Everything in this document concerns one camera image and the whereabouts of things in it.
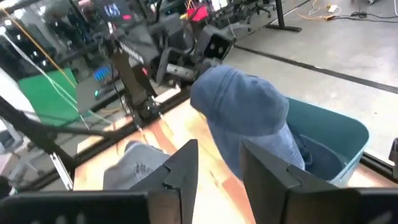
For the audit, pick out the teal plastic bin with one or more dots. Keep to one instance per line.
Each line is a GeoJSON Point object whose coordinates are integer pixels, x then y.
{"type": "Point", "coordinates": [335, 130]}

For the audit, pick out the silver aluminium bracket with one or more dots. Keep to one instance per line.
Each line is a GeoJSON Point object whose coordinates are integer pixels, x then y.
{"type": "Point", "coordinates": [62, 172]}

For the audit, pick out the black desk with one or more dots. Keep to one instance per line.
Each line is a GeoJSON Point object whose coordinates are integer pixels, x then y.
{"type": "Point", "coordinates": [281, 18]}

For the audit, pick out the monitor with blue graphics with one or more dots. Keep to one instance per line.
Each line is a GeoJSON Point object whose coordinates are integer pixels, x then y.
{"type": "Point", "coordinates": [113, 11]}

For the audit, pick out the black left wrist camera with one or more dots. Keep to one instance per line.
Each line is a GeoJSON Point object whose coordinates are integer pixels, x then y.
{"type": "Point", "coordinates": [216, 43]}

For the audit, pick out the green screen panel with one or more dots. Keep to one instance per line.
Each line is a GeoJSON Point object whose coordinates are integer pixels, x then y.
{"type": "Point", "coordinates": [46, 96]}

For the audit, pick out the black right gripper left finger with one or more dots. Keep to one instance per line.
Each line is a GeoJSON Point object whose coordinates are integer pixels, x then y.
{"type": "Point", "coordinates": [177, 186]}

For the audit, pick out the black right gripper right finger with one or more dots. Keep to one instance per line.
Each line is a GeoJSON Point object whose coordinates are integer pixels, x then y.
{"type": "Point", "coordinates": [280, 193]}

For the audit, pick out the blue denim cap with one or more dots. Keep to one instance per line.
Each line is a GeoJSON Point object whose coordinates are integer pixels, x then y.
{"type": "Point", "coordinates": [242, 109]}

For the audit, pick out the light grey denim cap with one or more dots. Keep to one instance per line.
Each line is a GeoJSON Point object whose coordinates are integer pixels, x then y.
{"type": "Point", "coordinates": [133, 165]}

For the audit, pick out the black diagonal frame strut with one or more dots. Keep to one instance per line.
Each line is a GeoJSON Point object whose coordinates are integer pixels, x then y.
{"type": "Point", "coordinates": [34, 130]}

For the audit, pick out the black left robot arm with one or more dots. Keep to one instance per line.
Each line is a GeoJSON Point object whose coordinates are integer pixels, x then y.
{"type": "Point", "coordinates": [130, 77]}

